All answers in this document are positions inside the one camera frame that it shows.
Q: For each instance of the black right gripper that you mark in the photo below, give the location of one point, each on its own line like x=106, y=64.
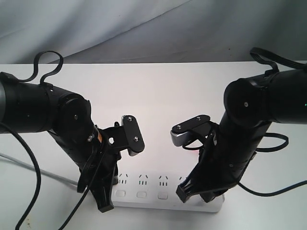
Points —
x=222, y=163

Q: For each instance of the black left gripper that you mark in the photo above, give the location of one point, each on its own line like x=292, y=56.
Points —
x=100, y=170

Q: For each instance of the white five-outlet power strip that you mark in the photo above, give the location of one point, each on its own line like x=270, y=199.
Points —
x=157, y=190

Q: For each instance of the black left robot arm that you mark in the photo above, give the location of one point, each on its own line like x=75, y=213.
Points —
x=66, y=116

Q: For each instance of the grey backdrop cloth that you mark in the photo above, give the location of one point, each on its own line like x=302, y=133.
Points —
x=151, y=31

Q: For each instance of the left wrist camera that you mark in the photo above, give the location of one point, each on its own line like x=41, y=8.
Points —
x=133, y=135

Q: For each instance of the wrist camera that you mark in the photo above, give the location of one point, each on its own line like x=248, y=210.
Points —
x=195, y=128
x=133, y=135

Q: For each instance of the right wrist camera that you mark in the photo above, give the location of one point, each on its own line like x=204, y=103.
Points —
x=195, y=128

